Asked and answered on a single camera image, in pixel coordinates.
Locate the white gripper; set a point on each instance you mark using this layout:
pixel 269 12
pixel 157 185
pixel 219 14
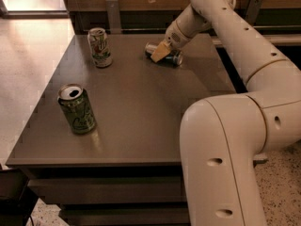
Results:
pixel 174 37

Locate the blue silver redbull can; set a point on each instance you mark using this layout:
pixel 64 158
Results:
pixel 174 58

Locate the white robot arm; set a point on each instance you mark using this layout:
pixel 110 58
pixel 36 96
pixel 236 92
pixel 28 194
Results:
pixel 221 135

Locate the white 7up can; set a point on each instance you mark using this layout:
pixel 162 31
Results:
pixel 99 47

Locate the green soda can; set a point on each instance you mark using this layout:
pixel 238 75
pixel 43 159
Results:
pixel 74 102

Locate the grey drawer cabinet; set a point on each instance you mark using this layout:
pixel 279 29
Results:
pixel 138 107

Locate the upper grey drawer front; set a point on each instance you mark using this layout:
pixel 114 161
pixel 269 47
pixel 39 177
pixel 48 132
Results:
pixel 109 190

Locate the grey drawer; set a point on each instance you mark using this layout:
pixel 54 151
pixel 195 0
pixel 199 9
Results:
pixel 109 190
pixel 171 216

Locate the lower grey drawer front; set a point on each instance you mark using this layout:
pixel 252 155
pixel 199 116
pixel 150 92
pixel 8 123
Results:
pixel 171 216

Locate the black object at floor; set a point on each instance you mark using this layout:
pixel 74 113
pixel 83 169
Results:
pixel 17 201

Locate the left metal wall bracket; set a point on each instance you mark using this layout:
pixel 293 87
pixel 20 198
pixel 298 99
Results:
pixel 113 13

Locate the metal wall bracket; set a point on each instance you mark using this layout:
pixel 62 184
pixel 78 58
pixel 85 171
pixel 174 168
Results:
pixel 113 13
pixel 252 11

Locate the right metal wall bracket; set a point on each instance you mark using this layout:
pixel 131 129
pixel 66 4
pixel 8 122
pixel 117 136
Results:
pixel 252 11

